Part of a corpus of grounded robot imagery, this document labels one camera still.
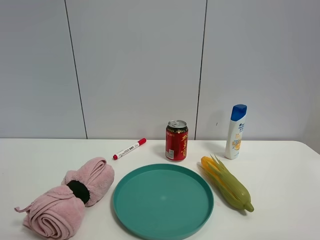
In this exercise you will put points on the white shampoo bottle blue cap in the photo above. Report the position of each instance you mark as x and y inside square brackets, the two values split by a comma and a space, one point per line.
[235, 131]

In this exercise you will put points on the red drink can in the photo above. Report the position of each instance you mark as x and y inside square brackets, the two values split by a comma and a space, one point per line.
[176, 140]

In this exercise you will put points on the red white marker pen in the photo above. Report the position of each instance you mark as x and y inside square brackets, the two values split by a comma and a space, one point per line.
[129, 149]

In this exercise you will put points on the teal round plastic plate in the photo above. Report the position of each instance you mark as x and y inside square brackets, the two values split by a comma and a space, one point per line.
[163, 202]

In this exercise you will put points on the toy corn cob green husk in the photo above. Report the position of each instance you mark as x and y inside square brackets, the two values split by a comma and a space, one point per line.
[232, 190]

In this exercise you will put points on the black elastic band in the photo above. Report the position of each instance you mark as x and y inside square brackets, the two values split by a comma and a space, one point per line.
[79, 190]

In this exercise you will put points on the rolled pink towel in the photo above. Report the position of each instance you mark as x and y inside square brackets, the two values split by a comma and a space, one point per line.
[57, 214]

